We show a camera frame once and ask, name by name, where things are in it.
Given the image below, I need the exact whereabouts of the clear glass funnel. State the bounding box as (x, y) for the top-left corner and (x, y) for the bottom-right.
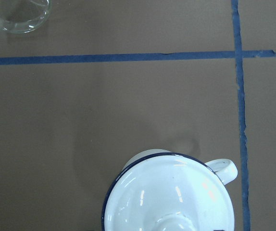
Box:
(0, 0), (52, 34)

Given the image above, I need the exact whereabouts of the white enamel cup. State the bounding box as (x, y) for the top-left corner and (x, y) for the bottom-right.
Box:
(122, 149), (238, 185)

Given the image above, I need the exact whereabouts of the white enamel lid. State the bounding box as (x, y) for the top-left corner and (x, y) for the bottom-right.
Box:
(101, 155), (235, 231)

